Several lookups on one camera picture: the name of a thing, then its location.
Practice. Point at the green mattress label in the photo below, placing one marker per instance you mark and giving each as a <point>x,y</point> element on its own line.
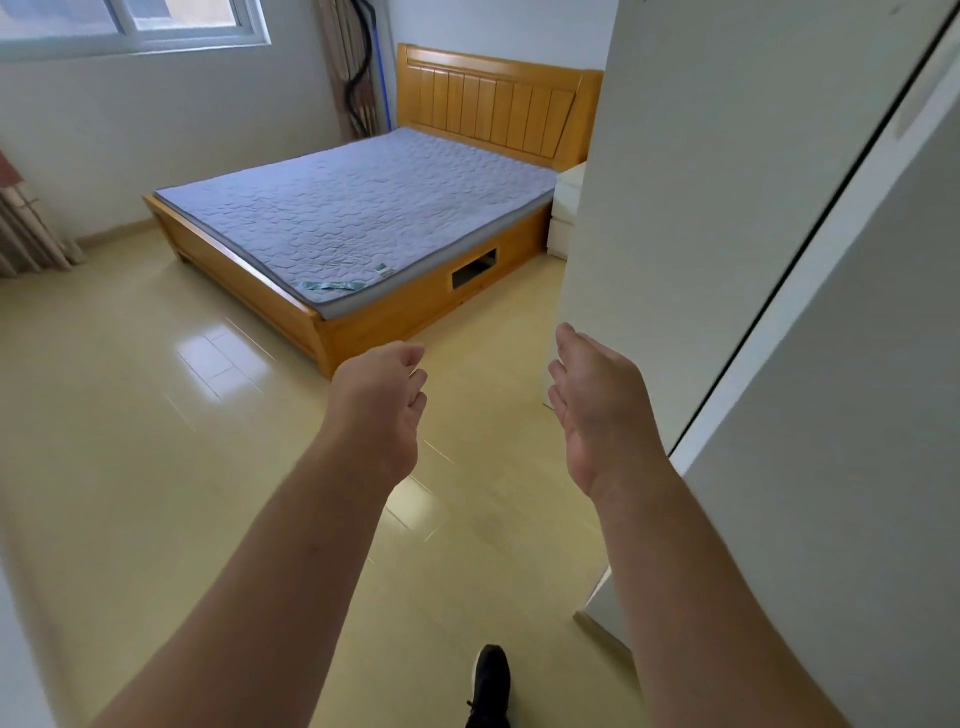
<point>330,286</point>

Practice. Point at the person's black shoe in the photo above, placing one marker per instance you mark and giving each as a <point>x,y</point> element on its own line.
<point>489,686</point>

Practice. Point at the white nightstand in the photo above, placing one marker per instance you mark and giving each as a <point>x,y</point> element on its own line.
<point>566,214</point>

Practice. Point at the grey quilted mattress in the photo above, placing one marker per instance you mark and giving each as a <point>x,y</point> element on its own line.
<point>360,210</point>

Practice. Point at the white wardrobe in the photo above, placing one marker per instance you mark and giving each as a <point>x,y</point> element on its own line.
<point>757,300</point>

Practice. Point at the wooden bed frame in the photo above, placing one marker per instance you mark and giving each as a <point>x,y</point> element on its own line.
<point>450,187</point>

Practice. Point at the window with white frame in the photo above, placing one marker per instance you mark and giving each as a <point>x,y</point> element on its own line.
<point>127,22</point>

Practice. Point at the beige patterned curtain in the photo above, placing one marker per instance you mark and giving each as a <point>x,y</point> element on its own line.
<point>349,67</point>
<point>26,232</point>

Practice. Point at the person's left hand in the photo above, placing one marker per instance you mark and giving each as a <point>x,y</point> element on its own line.
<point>375,420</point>

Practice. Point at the person's right forearm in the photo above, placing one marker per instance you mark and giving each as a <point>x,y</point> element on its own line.
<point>705,600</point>

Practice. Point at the person's right thumb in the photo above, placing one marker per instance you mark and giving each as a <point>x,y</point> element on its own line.
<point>556,384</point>

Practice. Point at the person's right hand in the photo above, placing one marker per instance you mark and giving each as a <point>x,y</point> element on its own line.
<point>600,420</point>

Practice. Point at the person's left forearm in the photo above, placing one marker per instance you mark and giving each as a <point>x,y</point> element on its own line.
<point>247,600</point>

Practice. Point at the blue pipe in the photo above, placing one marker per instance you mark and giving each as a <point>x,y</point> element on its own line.
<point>383,82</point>

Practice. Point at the person's left fingers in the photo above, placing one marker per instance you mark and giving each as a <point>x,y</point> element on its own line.
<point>417,379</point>

